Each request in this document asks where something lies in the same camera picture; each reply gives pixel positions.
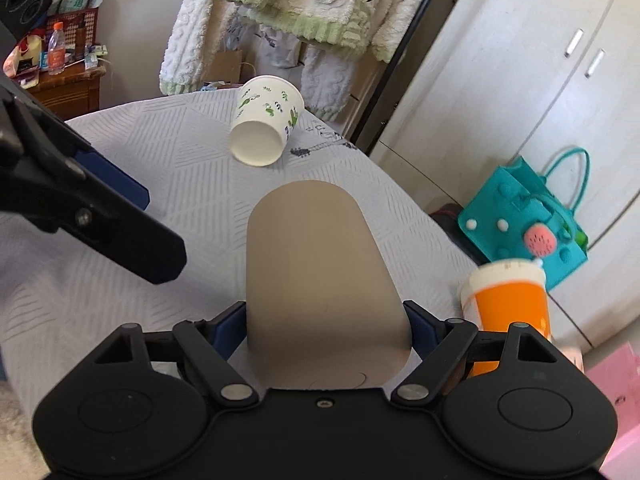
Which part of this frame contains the brown paper cup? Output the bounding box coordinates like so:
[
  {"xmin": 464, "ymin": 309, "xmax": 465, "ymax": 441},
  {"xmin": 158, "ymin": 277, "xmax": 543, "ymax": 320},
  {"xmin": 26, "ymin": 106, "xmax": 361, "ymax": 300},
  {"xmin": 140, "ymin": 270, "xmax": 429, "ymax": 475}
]
[{"xmin": 246, "ymin": 181, "xmax": 410, "ymax": 389}]

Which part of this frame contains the orange plastic cup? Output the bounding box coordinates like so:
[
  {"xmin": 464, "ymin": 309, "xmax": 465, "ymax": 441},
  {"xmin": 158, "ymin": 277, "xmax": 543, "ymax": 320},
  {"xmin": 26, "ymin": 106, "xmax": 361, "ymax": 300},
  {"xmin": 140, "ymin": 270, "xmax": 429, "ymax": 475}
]
[{"xmin": 459, "ymin": 258, "xmax": 554, "ymax": 378}]

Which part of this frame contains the white cactus print paper cup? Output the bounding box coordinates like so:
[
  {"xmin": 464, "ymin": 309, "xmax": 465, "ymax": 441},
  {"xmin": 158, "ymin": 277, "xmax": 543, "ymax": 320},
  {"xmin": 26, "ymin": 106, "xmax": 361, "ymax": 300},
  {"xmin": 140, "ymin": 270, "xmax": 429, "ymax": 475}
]
[{"xmin": 230, "ymin": 75, "xmax": 305, "ymax": 167}]

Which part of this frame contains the teal felt handbag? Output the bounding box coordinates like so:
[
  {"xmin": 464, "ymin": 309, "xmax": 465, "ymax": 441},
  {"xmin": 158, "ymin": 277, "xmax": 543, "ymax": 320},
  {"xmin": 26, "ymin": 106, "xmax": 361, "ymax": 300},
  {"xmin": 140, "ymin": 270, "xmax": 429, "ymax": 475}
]
[{"xmin": 458, "ymin": 148, "xmax": 591, "ymax": 289}]

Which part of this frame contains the white patterned tablecloth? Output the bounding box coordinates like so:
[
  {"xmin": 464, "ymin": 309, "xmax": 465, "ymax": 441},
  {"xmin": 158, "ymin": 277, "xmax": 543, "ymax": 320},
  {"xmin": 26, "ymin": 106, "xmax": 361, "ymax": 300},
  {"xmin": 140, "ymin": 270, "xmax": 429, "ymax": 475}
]
[{"xmin": 1, "ymin": 90, "xmax": 474, "ymax": 413}]

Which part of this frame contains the pink box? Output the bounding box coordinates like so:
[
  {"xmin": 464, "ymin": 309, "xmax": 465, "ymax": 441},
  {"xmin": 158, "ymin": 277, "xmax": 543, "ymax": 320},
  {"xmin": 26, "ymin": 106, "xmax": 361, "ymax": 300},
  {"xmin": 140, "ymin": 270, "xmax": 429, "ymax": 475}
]
[{"xmin": 587, "ymin": 342, "xmax": 639, "ymax": 480}]

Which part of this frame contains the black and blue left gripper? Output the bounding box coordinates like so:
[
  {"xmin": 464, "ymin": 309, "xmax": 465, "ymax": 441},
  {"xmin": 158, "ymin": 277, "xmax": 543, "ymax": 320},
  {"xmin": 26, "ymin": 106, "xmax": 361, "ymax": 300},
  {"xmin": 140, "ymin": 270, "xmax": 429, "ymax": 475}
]
[{"xmin": 1, "ymin": 76, "xmax": 186, "ymax": 285}]

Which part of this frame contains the dark wooden cabinet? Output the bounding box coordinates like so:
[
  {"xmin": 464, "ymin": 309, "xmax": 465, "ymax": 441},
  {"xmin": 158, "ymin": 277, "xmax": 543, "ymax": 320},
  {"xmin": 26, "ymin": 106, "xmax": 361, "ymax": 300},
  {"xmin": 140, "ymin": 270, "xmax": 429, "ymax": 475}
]
[{"xmin": 27, "ymin": 64, "xmax": 106, "ymax": 120}]

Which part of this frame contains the clear plastic water bottle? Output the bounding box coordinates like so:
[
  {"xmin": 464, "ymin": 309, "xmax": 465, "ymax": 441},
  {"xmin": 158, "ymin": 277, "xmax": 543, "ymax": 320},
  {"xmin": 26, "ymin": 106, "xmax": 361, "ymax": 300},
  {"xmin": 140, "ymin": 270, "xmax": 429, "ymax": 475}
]
[{"xmin": 48, "ymin": 22, "xmax": 66, "ymax": 76}]

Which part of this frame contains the red patterned tote bag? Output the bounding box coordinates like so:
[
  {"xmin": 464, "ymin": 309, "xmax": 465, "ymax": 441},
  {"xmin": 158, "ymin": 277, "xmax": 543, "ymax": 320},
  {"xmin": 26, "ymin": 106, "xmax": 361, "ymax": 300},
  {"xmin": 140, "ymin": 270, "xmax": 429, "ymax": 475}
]
[{"xmin": 44, "ymin": 0, "xmax": 99, "ymax": 54}]

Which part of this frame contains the white fluffy green-trimmed sweater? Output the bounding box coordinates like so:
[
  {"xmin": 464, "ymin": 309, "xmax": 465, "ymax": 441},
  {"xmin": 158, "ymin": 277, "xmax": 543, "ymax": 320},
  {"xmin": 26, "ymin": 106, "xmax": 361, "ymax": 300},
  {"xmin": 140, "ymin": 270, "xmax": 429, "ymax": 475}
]
[{"xmin": 160, "ymin": 0, "xmax": 422, "ymax": 96}]

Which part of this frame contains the white wardrobe with handles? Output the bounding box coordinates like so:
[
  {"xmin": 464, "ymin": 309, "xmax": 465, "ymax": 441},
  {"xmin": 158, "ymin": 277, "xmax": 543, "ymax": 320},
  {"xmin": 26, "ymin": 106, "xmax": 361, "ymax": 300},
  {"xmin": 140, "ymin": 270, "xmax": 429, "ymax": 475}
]
[{"xmin": 372, "ymin": 0, "xmax": 639, "ymax": 350}]

